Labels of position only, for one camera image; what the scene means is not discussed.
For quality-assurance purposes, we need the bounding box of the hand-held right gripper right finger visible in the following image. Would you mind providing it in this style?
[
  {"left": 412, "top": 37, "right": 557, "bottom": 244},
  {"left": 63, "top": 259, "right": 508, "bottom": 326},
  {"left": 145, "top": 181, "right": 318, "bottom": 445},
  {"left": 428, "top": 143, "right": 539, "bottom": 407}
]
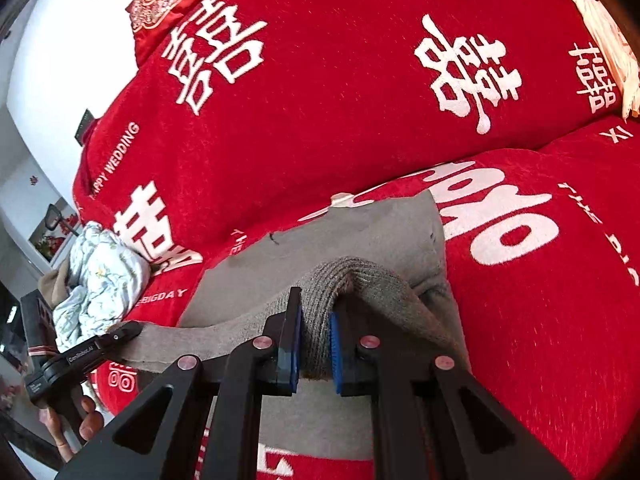
[{"left": 329, "top": 300, "right": 576, "bottom": 480}]

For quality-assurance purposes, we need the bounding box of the person's left hand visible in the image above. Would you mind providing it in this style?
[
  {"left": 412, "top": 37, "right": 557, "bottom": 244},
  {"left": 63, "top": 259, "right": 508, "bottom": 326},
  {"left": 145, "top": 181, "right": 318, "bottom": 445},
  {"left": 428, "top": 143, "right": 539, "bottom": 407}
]
[{"left": 41, "top": 394, "right": 106, "bottom": 464}]

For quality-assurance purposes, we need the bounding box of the red printed blanket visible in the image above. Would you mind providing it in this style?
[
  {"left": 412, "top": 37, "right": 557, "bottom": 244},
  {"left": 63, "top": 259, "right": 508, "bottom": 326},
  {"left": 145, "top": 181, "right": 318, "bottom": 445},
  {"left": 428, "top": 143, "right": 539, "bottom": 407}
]
[{"left": 71, "top": 0, "right": 640, "bottom": 480}]

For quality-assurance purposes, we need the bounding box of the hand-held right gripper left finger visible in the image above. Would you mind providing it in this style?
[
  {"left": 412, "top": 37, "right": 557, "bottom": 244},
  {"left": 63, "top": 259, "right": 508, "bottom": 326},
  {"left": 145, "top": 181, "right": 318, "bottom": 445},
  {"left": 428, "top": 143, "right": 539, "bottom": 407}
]
[{"left": 55, "top": 287, "right": 303, "bottom": 480}]

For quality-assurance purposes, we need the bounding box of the floral white cloth bundle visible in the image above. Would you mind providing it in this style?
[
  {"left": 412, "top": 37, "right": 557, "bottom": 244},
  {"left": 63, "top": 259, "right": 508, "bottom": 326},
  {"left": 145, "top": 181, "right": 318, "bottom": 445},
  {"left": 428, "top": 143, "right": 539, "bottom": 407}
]
[{"left": 52, "top": 220, "right": 153, "bottom": 348}]

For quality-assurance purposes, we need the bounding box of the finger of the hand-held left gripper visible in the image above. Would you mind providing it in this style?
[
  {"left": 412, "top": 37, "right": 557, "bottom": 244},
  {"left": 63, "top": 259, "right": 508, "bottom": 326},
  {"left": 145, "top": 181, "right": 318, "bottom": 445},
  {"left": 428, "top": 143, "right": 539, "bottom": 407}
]
[{"left": 101, "top": 321, "right": 144, "bottom": 357}]

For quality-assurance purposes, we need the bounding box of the black wall fixture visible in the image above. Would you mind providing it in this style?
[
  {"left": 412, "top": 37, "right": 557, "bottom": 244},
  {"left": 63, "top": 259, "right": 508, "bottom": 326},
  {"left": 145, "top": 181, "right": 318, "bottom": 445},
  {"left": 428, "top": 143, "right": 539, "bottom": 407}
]
[{"left": 74, "top": 108, "right": 97, "bottom": 149}]

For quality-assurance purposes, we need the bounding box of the cream folded cloth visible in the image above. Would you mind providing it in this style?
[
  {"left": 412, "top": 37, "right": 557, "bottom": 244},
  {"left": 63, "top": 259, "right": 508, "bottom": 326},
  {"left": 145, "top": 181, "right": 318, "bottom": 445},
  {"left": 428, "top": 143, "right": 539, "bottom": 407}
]
[{"left": 571, "top": 0, "right": 640, "bottom": 117}]

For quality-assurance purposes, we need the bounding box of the grey knitted sweater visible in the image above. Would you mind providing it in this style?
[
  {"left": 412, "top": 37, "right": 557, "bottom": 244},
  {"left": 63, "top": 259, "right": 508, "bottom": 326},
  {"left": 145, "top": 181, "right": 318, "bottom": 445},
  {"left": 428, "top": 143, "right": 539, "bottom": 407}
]
[{"left": 121, "top": 189, "right": 472, "bottom": 462}]

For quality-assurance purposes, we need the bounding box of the brown cloth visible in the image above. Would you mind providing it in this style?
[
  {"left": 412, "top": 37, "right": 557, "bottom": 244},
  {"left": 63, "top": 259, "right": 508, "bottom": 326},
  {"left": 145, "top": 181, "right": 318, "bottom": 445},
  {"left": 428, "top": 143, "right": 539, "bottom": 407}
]
[{"left": 39, "top": 264, "right": 77, "bottom": 313}]

